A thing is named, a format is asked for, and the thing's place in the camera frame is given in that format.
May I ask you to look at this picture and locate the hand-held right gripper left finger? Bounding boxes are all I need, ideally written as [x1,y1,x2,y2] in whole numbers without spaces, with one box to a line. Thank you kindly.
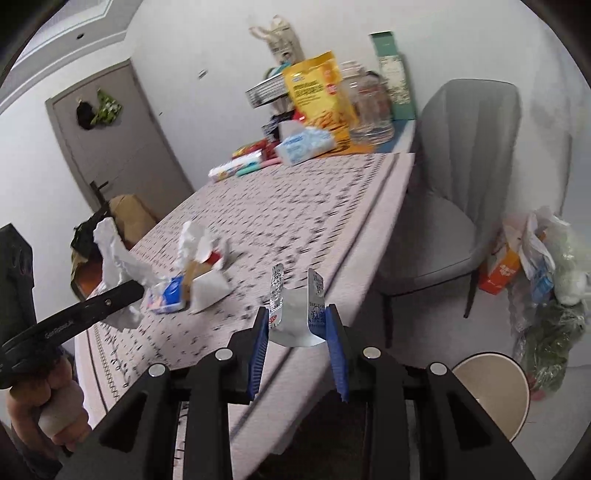
[55,307,271,480]

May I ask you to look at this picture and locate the brown paper bag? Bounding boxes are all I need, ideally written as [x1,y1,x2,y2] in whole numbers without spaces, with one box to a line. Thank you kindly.
[110,195,158,245]

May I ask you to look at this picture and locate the tall green box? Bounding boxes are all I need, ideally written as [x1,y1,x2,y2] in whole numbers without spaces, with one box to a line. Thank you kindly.
[368,31,417,121]

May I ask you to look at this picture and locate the person's left hand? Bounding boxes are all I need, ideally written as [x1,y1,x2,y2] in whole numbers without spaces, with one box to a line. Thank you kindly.
[0,356,93,455]

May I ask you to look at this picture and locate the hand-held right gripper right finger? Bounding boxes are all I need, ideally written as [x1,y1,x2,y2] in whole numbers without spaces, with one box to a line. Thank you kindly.
[324,304,536,480]

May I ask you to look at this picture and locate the grey door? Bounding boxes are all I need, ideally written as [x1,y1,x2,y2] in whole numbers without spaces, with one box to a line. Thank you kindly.
[45,60,195,213]

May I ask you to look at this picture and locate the round cream trash bin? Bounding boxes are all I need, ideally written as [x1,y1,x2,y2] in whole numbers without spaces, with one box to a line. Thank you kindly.
[451,352,531,442]

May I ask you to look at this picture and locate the black plastic bag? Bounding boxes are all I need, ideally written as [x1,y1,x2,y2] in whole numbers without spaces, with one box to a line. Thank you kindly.
[69,210,112,266]

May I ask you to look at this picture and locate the torn white paper packaging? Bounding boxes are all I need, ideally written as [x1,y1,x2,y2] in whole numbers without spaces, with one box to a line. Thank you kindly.
[178,220,232,315]

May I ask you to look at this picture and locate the blue labelled bottle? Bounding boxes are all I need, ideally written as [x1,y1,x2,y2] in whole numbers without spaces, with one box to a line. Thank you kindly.
[531,268,555,302]

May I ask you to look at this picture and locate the orange cardboard box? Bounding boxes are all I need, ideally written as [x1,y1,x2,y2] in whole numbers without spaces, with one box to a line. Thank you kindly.
[478,247,525,295]

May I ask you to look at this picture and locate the blue and white packet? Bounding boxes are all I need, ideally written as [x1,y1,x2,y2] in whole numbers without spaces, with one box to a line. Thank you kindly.
[142,272,191,315]

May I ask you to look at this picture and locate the blue tissue pack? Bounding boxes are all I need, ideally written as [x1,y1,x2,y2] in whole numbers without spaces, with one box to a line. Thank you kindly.
[274,127,338,166]

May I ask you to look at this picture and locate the black hanging pouch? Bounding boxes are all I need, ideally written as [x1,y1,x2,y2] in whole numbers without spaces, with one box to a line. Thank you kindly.
[76,98,95,130]

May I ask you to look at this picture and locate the grey striped box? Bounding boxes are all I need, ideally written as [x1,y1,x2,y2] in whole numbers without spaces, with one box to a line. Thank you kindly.
[246,74,294,108]

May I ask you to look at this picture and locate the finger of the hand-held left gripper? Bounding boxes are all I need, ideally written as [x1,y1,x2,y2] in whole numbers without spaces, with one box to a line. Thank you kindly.
[0,281,145,389]

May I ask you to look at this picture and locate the white and pink packet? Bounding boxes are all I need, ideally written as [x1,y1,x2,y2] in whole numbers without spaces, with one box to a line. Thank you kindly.
[209,152,264,181]

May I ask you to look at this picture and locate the grey upholstered chair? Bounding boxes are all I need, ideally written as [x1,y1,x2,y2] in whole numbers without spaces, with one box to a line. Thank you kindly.
[376,78,522,349]

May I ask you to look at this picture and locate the beige canvas tote bag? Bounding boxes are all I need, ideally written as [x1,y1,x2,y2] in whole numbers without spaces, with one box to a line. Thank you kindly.
[249,15,305,65]

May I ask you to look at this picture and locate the white plastic bag with cabbage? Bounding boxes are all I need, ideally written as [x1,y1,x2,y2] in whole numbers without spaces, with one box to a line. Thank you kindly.
[508,207,591,306]

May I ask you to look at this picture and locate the white tissue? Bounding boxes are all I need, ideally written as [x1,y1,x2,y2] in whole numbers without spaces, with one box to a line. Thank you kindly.
[92,217,155,329]

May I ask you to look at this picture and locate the yellow snack bag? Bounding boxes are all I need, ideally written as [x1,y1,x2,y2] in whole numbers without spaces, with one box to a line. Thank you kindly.
[283,51,358,141]

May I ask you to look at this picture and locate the orange bag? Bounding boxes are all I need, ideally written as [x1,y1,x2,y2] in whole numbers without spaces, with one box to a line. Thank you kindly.
[73,262,105,297]

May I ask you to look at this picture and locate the green hanging cloth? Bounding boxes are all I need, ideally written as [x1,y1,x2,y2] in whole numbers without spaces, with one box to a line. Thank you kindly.
[90,89,123,126]

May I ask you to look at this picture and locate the clear glass jar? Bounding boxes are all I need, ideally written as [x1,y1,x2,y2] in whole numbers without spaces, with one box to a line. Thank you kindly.
[339,60,395,144]

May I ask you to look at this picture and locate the patterned tablecloth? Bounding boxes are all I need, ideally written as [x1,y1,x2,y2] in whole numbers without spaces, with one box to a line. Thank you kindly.
[74,151,416,478]

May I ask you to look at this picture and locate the red snack packet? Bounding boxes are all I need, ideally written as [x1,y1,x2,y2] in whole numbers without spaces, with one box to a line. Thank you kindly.
[231,138,278,160]

